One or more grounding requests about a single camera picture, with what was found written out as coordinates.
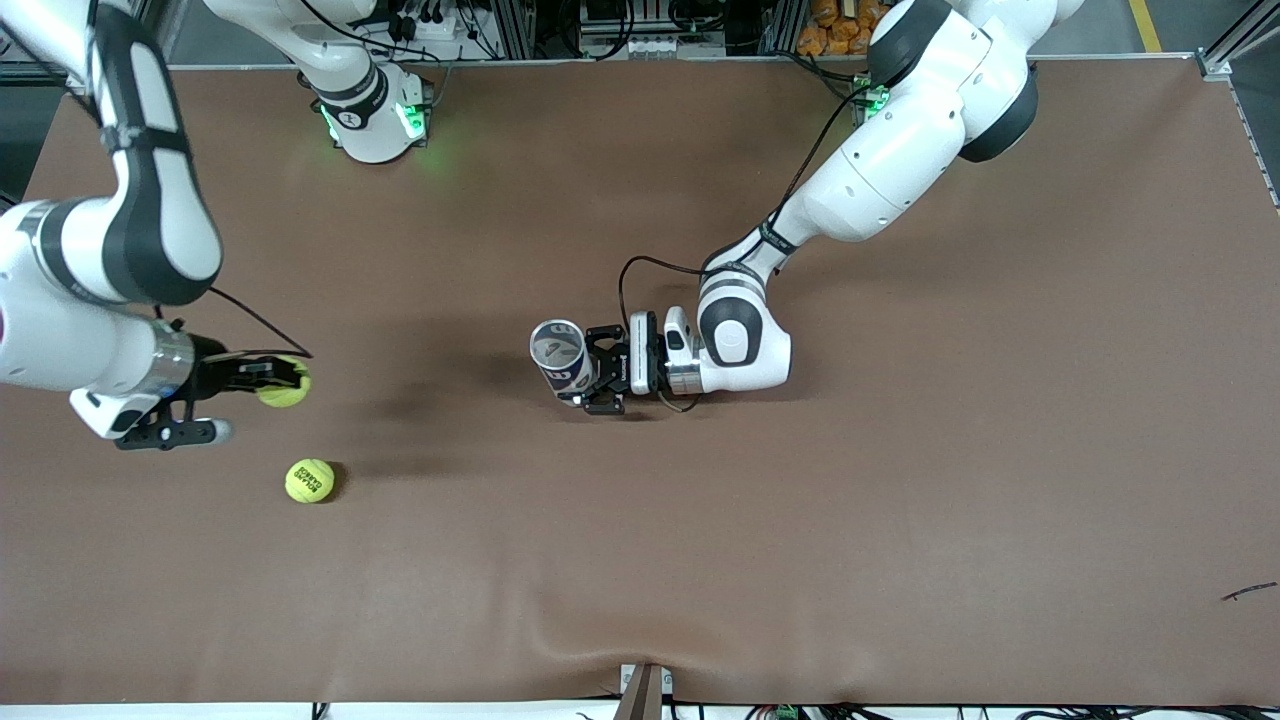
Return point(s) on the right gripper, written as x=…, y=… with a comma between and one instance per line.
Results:
x=212, y=373

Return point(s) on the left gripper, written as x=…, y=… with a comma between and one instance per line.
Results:
x=612, y=370

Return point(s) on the plain yellow tennis ball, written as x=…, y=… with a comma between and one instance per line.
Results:
x=285, y=397

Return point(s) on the clear tennis ball can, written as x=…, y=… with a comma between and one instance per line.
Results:
x=578, y=380

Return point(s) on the yellow tennis ball black print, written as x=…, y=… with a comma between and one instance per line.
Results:
x=310, y=481

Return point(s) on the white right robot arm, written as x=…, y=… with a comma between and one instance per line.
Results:
x=160, y=230

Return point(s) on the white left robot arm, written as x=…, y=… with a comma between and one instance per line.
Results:
x=900, y=170

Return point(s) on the brown table cover mat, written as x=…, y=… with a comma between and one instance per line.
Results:
x=500, y=560

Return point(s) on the white terminal block strip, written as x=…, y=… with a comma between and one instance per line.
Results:
x=670, y=47

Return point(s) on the white power strip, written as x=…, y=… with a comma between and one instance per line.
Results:
x=450, y=35

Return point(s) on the green terminal connector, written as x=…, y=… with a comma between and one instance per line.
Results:
x=785, y=713

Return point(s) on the orange bags pile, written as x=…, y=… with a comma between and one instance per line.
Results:
x=825, y=30

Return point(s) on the thin black strip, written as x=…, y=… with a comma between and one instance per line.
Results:
x=1245, y=593

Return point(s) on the aluminium table edge rail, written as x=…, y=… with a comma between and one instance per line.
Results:
x=600, y=61

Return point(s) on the metal mounting post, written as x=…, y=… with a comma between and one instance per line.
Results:
x=640, y=695

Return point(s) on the aluminium frame strut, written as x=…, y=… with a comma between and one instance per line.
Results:
x=1225, y=55

